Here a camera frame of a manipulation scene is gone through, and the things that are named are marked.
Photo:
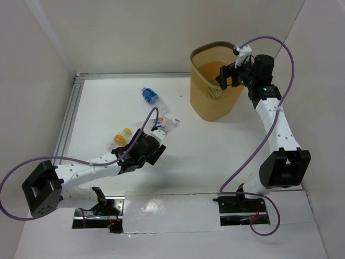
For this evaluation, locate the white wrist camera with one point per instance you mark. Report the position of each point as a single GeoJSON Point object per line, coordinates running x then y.
{"type": "Point", "coordinates": [242, 53]}
{"type": "Point", "coordinates": [159, 134]}

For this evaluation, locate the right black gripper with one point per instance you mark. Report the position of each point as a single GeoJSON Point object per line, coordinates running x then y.
{"type": "Point", "coordinates": [227, 71]}

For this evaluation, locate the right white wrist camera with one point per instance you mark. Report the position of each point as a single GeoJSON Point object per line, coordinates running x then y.
{"type": "Point", "coordinates": [242, 53]}

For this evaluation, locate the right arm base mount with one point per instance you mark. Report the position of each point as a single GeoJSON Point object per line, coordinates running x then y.
{"type": "Point", "coordinates": [235, 210]}

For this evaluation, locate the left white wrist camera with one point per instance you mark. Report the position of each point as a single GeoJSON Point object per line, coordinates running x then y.
{"type": "Point", "coordinates": [159, 134]}

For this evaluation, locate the blue label plastic bottle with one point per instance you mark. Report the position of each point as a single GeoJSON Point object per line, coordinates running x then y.
{"type": "Point", "coordinates": [152, 98]}

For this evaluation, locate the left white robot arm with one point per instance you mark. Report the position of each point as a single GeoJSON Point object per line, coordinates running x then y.
{"type": "Point", "coordinates": [50, 187]}

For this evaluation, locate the orange cap small bottle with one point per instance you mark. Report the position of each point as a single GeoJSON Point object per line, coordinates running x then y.
{"type": "Point", "coordinates": [121, 139]}

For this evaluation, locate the yellow mesh waste bin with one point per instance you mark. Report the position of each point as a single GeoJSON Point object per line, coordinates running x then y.
{"type": "Point", "coordinates": [206, 96]}

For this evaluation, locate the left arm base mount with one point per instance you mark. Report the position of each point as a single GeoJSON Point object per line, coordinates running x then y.
{"type": "Point", "coordinates": [106, 213]}

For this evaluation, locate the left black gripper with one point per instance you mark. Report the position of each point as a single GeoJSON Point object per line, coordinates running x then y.
{"type": "Point", "coordinates": [151, 143]}

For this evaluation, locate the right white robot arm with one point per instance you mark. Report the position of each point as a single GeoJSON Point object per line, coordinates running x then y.
{"type": "Point", "coordinates": [287, 162]}

